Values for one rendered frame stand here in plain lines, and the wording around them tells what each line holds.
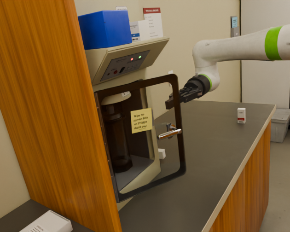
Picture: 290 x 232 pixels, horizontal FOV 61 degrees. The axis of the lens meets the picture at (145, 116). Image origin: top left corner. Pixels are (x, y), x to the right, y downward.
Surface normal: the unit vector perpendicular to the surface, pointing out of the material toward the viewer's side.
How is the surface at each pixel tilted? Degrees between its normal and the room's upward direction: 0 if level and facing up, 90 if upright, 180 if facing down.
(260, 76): 90
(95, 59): 90
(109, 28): 90
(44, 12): 90
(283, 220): 0
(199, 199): 0
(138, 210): 0
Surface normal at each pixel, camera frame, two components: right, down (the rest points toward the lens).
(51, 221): -0.14, -0.94
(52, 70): -0.57, 0.34
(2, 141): 0.81, 0.08
